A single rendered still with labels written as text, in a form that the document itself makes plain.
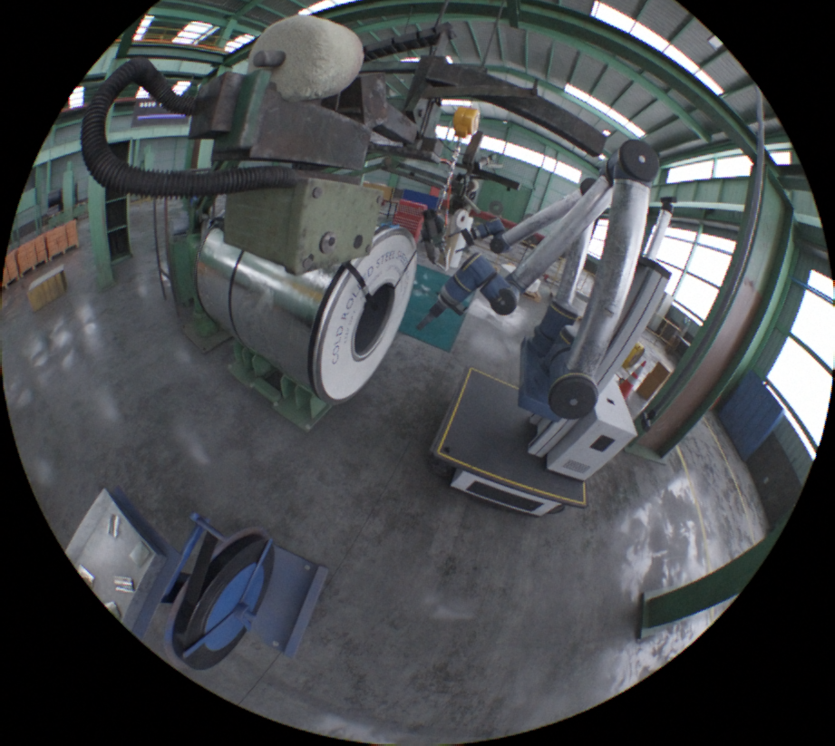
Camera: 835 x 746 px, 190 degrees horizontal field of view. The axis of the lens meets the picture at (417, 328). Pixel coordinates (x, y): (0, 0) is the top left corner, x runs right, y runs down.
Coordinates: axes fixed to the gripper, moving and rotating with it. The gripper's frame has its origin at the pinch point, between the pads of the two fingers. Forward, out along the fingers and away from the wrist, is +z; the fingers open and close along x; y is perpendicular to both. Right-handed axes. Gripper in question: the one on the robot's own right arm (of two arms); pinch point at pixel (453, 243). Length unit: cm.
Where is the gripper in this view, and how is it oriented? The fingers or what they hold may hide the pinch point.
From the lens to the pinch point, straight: 186.9
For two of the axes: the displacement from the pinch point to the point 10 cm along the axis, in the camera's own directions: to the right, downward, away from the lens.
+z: -9.0, 3.8, 2.1
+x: -3.8, -9.2, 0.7
